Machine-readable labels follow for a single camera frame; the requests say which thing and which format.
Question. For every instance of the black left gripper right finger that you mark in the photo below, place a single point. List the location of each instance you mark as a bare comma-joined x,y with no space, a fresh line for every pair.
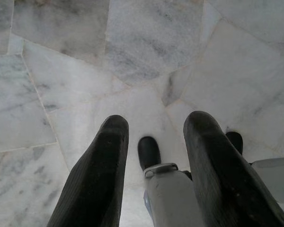
222,179

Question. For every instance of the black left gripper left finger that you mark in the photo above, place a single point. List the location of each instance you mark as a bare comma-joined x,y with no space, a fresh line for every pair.
101,170

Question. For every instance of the grey robot left leg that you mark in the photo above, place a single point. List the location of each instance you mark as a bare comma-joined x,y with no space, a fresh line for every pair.
170,201

